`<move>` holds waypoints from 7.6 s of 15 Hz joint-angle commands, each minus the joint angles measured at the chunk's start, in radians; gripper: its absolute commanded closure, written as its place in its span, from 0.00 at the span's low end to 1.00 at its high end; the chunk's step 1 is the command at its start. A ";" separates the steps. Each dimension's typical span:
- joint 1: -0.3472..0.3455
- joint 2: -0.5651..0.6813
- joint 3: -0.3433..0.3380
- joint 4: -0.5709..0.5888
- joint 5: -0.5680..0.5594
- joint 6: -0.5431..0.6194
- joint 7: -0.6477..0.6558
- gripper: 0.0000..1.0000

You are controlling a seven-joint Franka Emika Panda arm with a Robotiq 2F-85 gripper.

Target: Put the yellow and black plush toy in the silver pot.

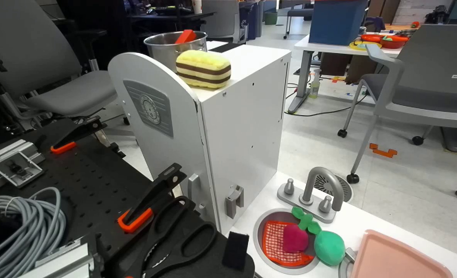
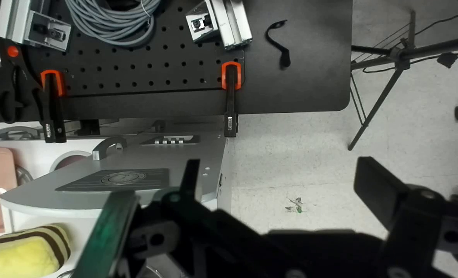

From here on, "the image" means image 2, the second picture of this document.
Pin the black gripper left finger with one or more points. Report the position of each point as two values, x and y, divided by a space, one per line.
198 216

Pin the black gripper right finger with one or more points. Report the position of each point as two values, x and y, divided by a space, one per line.
393 205

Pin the white toy kitchen unit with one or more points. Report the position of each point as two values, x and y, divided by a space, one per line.
136 159

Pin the grey toy faucet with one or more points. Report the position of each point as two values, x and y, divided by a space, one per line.
107 146

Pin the orange mesh sink basket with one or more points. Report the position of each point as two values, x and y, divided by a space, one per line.
68 160

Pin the black tripod stand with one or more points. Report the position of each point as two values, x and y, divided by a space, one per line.
401 55

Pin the orange round knob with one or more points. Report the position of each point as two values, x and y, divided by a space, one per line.
13 51

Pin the aluminium extrusion rail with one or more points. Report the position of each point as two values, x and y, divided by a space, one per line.
33 24
231 20

